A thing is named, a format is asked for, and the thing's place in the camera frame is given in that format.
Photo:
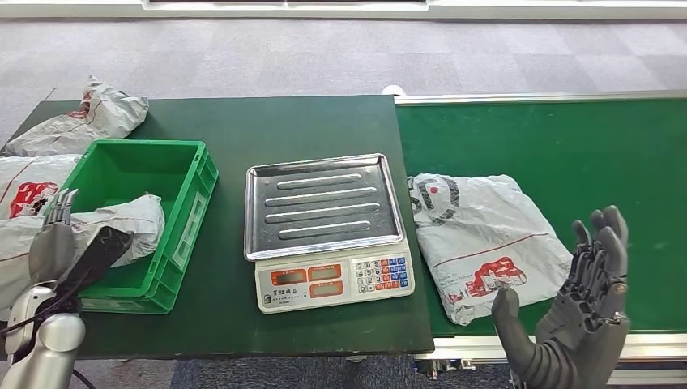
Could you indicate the dark green table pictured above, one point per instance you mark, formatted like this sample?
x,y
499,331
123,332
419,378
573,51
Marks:
x,y
268,123

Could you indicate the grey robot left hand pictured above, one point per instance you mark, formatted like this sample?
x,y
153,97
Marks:
x,y
51,252

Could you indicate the white package black letter print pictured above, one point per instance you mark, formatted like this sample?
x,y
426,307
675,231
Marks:
x,y
483,231

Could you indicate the white package large red print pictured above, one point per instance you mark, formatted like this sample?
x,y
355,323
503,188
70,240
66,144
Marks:
x,y
32,182

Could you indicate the white electronic scale body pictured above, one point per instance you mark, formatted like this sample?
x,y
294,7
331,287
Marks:
x,y
300,290

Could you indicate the green plastic crate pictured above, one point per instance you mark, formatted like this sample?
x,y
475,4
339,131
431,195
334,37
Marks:
x,y
129,172

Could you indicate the stainless steel scale tray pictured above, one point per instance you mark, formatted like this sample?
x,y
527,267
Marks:
x,y
322,204

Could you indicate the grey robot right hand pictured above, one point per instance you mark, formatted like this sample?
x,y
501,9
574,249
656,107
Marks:
x,y
596,300

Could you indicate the grey mailer package red print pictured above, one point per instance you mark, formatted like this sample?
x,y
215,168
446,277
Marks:
x,y
134,225

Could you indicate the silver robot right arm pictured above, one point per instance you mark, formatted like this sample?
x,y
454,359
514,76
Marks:
x,y
558,378

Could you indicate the crumpled grey mailer package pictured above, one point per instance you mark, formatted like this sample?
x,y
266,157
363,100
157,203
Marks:
x,y
102,115

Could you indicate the green belt conveyor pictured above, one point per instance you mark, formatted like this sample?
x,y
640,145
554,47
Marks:
x,y
590,139

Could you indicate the white round object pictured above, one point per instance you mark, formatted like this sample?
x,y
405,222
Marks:
x,y
393,90

